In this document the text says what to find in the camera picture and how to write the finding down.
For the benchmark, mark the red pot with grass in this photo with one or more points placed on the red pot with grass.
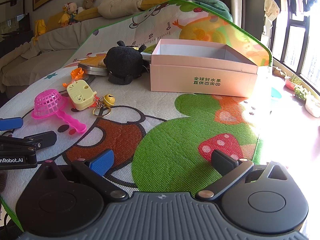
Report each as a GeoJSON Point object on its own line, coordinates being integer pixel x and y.
{"type": "Point", "coordinates": [291, 83]}

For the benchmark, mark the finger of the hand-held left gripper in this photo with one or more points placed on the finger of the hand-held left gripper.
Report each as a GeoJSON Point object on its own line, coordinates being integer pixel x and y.
{"type": "Point", "coordinates": [43, 138]}
{"type": "Point", "coordinates": [11, 124]}

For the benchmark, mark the black plush toy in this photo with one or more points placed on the black plush toy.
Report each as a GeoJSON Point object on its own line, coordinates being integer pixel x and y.
{"type": "Point", "coordinates": [122, 60]}

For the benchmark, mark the long yellow cushion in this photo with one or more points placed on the long yellow cushion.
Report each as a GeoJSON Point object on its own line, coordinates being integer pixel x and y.
{"type": "Point", "coordinates": [160, 2]}
{"type": "Point", "coordinates": [88, 13]}

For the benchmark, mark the orange plastic toy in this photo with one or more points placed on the orange plastic toy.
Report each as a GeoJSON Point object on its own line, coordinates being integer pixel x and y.
{"type": "Point", "coordinates": [76, 74]}

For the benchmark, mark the black cabinet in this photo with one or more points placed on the black cabinet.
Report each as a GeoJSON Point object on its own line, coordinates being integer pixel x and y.
{"type": "Point", "coordinates": [15, 43]}

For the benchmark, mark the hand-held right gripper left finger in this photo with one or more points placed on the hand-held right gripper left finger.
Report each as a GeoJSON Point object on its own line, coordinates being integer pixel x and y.
{"type": "Point", "coordinates": [101, 162]}

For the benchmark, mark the grey covered sofa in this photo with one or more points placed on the grey covered sofa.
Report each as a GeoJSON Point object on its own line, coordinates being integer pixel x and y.
{"type": "Point", "coordinates": [50, 40]}

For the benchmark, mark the pink cardboard box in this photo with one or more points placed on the pink cardboard box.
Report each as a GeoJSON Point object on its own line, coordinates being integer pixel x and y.
{"type": "Point", "coordinates": [200, 67]}

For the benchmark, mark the yellow plush duck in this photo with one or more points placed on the yellow plush duck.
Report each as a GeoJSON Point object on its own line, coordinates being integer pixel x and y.
{"type": "Point", "coordinates": [64, 17]}

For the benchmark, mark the glass fish tank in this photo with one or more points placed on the glass fish tank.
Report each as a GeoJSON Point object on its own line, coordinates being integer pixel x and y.
{"type": "Point", "coordinates": [12, 22]}

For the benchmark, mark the silver metal tin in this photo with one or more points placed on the silver metal tin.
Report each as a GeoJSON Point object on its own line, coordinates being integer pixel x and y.
{"type": "Point", "coordinates": [92, 70]}

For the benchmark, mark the black window frame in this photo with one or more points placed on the black window frame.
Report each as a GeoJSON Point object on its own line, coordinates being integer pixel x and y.
{"type": "Point", "coordinates": [285, 42]}

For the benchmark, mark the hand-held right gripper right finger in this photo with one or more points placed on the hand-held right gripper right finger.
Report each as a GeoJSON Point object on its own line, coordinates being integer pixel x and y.
{"type": "Point", "coordinates": [223, 162]}

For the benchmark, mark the green leafy potted plant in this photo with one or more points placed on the green leafy potted plant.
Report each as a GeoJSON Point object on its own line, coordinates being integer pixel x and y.
{"type": "Point", "coordinates": [302, 92]}

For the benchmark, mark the small white plush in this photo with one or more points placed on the small white plush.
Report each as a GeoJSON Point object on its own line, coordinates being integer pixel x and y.
{"type": "Point", "coordinates": [80, 10]}

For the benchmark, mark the colourful cartoon play mat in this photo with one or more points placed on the colourful cartoon play mat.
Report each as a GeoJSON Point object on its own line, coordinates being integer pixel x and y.
{"type": "Point", "coordinates": [160, 140]}

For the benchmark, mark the beige rolled pillow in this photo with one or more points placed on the beige rolled pillow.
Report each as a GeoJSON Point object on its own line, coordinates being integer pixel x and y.
{"type": "Point", "coordinates": [117, 6]}

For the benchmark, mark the pink plastic toy strainer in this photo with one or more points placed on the pink plastic toy strainer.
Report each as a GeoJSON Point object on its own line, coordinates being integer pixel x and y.
{"type": "Point", "coordinates": [48, 102]}

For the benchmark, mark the green plush cushion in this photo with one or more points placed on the green plush cushion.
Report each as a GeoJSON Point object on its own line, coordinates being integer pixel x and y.
{"type": "Point", "coordinates": [215, 6]}

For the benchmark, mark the teal plastic dish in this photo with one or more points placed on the teal plastic dish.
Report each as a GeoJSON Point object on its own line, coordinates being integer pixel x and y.
{"type": "Point", "coordinates": [276, 93]}

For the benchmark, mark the yellow toy music box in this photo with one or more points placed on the yellow toy music box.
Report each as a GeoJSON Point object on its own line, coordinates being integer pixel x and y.
{"type": "Point", "coordinates": [80, 95]}

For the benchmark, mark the cream hanging garment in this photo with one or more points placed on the cream hanging garment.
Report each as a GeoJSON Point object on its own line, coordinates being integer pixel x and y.
{"type": "Point", "coordinates": [272, 6]}

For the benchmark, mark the square yellow cushion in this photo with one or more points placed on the square yellow cushion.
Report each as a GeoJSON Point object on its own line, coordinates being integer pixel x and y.
{"type": "Point", "coordinates": [53, 20]}

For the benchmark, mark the brown plush bunny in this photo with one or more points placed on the brown plush bunny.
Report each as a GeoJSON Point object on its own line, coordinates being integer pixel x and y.
{"type": "Point", "coordinates": [90, 1]}

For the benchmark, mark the yellow toy backpack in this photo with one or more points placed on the yellow toy backpack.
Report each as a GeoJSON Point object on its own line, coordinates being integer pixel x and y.
{"type": "Point", "coordinates": [40, 27]}

